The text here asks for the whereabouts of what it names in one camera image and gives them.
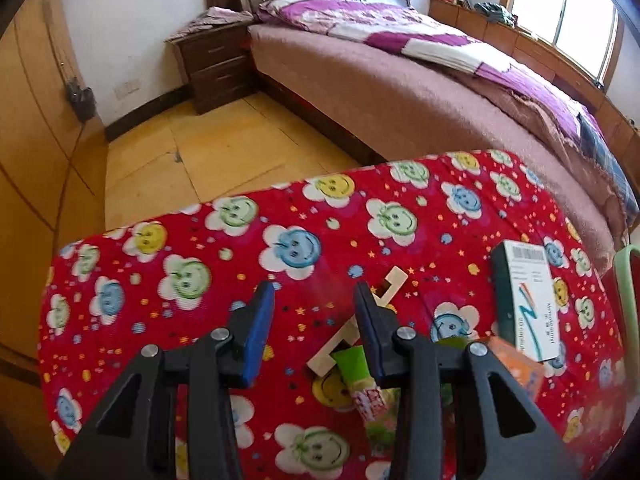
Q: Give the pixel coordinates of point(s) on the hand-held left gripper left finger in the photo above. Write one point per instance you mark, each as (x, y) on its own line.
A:
(257, 332)

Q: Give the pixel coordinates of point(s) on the purple patterned quilt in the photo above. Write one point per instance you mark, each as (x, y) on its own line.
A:
(400, 30)

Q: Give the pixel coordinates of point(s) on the white wall socket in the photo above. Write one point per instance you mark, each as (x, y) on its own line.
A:
(127, 88)

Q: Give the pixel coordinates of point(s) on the dark wooden bed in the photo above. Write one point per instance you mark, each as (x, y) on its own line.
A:
(380, 100)

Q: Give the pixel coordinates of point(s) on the green snack packet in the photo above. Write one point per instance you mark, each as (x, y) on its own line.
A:
(372, 405)

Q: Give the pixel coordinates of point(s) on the dark wooden nightstand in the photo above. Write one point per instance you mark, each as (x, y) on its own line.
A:
(217, 67)

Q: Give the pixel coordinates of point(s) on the teal and white box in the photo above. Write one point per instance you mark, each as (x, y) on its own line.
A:
(527, 305)

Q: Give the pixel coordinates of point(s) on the wooden wardrobe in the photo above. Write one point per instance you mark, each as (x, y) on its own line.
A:
(30, 160)

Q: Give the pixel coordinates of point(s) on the wooden window cabinet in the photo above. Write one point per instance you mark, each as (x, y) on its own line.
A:
(545, 60)

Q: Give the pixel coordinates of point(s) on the pink patterned cloth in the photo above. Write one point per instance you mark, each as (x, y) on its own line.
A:
(215, 20)

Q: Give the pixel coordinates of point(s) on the orange carton box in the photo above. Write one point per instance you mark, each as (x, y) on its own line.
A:
(517, 372)

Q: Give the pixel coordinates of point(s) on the window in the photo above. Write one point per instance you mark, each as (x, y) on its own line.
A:
(565, 10)

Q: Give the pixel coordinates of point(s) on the blue plaid cloth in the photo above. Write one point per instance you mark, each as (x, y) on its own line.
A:
(610, 165)

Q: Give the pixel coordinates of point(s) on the red smiley flower blanket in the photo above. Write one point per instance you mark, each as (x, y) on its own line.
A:
(200, 270)

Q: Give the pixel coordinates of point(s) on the green crumpled cloth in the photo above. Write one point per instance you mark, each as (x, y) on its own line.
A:
(495, 12)

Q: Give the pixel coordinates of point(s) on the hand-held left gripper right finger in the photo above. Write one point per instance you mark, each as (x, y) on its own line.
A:
(372, 340)

